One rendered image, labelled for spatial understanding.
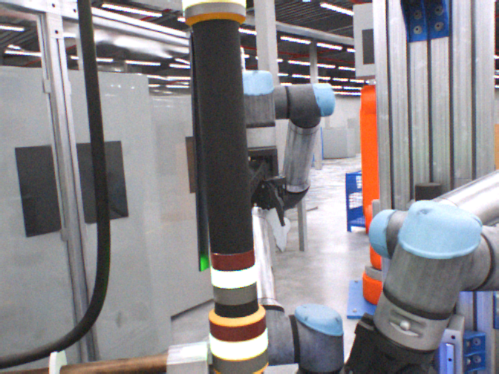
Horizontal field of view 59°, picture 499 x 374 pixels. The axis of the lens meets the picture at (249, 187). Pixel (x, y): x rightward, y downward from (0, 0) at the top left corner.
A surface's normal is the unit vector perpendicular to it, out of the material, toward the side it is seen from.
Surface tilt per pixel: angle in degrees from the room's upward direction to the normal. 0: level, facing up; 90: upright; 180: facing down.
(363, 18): 90
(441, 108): 90
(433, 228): 84
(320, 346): 90
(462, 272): 104
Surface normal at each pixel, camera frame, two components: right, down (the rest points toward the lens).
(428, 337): 0.18, 0.29
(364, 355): -0.50, 0.12
